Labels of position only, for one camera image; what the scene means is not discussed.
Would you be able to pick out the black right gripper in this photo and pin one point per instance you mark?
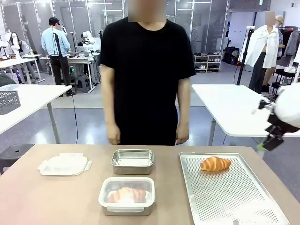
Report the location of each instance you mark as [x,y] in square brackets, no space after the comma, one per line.
[275,124]

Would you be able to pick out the golden croissant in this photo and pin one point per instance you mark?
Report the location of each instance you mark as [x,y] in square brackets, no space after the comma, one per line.
[127,194]
[215,163]

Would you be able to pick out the clear plastic clip lid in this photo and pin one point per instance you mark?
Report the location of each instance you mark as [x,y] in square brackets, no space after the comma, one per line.
[103,197]
[63,166]

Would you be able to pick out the person's right forearm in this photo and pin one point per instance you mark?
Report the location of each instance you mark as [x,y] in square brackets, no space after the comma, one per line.
[109,98]

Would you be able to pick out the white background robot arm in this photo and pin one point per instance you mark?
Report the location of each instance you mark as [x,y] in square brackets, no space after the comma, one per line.
[87,39]

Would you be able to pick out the person's left forearm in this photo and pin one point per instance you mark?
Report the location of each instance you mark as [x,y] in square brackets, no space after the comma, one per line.
[184,100]

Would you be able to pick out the small steel rectangular container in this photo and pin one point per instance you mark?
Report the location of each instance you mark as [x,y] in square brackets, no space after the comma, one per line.
[132,161]

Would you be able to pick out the large steel rectangular container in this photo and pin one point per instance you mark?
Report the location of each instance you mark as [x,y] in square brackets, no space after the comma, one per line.
[126,211]

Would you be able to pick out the person's left hand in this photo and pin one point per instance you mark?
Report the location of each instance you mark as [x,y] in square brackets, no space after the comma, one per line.
[182,134]

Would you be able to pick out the person's right hand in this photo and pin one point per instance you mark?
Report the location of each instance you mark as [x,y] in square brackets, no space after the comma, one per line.
[113,134]

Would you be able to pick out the perforated metal baking tray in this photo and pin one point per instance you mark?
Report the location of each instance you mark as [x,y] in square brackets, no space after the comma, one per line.
[222,199]

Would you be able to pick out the black tripod pole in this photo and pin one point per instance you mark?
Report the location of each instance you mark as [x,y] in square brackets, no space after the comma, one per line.
[243,58]

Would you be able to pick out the black bags pile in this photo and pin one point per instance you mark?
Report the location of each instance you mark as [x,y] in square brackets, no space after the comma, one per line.
[230,55]

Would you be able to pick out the mannequin in white shirt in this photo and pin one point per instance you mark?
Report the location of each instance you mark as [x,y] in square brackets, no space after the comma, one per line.
[257,47]

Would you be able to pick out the white shoe rack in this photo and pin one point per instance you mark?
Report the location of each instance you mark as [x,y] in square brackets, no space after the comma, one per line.
[207,63]

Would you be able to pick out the mannequin with beige hat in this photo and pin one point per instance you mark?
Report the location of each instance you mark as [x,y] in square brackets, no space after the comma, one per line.
[280,25]

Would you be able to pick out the person in black t-shirt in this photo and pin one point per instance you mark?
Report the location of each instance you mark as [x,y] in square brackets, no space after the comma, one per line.
[145,82]

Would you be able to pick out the grey step stool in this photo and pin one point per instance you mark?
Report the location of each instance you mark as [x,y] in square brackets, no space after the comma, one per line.
[80,83]

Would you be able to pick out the man in light blue shirt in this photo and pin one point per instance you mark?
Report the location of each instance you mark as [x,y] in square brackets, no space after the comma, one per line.
[54,42]

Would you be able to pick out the black round stool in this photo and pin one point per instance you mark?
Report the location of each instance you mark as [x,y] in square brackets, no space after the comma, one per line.
[14,154]

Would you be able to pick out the seated woman with dark hair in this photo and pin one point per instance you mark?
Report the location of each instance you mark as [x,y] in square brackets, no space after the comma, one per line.
[24,48]

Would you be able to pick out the grey perforated basket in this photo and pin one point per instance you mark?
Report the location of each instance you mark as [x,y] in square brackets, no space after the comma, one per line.
[8,102]

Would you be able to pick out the white background work desk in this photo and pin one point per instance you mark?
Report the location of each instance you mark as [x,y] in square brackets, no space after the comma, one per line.
[16,62]

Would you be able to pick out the clear box on side table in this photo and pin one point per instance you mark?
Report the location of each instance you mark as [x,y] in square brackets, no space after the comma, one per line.
[9,87]

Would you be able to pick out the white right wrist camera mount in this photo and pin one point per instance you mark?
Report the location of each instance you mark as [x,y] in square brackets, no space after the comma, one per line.
[263,104]

